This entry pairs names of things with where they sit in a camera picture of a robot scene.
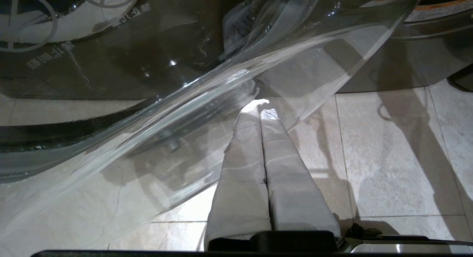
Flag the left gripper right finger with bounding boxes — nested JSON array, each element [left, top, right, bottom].
[[260, 109, 341, 237]]

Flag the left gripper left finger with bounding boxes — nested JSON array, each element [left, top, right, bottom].
[[204, 99, 273, 251]]

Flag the round glass washer door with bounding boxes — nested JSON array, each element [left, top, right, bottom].
[[0, 0, 425, 252]]

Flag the dark grey washing machine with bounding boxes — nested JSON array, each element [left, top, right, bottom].
[[333, 0, 473, 93]]

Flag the orange and white warning label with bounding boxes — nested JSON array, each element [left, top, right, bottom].
[[404, 0, 473, 23]]

